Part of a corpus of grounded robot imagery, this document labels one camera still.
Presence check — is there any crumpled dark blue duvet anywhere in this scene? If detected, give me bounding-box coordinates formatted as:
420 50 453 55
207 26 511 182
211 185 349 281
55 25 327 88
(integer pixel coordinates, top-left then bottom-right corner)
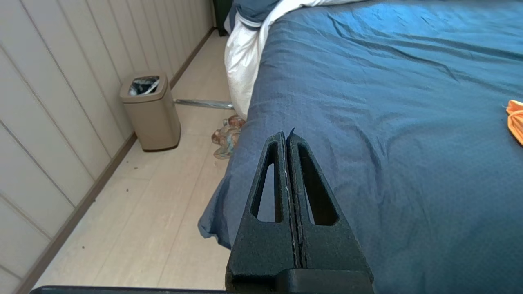
229 0 282 29

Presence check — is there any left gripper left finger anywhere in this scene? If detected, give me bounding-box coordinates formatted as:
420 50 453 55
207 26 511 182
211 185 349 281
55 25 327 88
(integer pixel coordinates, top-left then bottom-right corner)
226 131 295 288

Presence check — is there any brown trash bin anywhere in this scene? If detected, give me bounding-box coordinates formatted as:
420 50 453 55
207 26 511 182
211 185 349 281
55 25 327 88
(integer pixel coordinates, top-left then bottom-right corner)
120 73 181 152

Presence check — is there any blue bed sheet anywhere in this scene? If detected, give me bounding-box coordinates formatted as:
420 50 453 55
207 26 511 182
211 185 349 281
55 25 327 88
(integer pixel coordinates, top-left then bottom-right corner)
198 0 523 294

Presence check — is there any grey metal rod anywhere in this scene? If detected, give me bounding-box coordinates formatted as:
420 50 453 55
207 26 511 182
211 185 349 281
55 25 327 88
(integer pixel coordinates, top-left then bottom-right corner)
174 98 235 110

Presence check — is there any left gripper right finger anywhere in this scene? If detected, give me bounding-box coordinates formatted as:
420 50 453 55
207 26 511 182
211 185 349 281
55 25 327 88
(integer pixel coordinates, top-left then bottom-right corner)
286 129 374 294

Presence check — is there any crumpled bin bag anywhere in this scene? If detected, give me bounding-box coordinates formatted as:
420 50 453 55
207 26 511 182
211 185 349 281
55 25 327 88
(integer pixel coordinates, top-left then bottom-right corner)
129 76 160 96

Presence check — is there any yellow t-shirt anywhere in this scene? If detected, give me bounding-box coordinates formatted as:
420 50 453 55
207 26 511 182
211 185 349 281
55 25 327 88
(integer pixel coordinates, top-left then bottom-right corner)
506 100 523 146

